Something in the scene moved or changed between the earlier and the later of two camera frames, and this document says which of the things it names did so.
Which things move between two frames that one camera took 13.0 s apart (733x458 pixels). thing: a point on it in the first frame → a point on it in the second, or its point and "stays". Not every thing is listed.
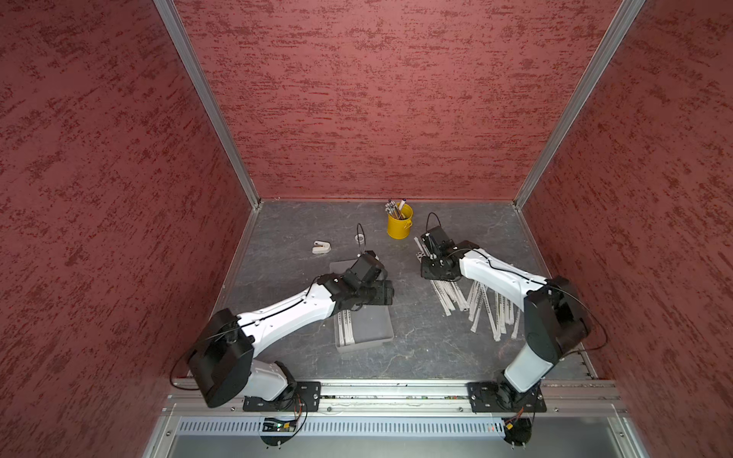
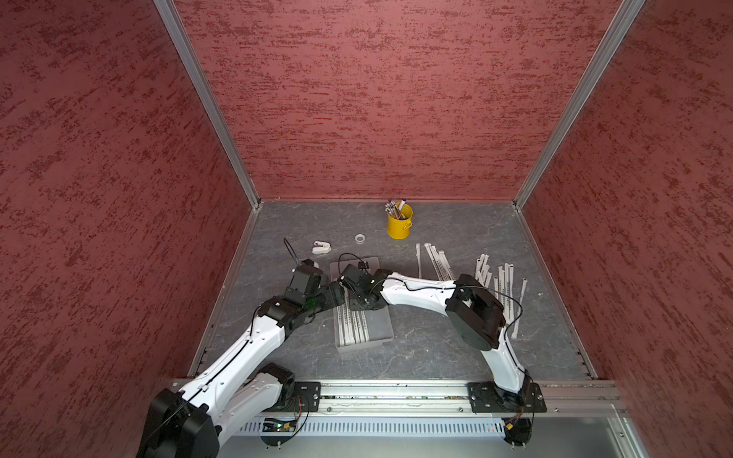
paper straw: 347,327 stays
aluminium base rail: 564,399 stays
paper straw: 340,329 stays
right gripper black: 425,260 → 353,301
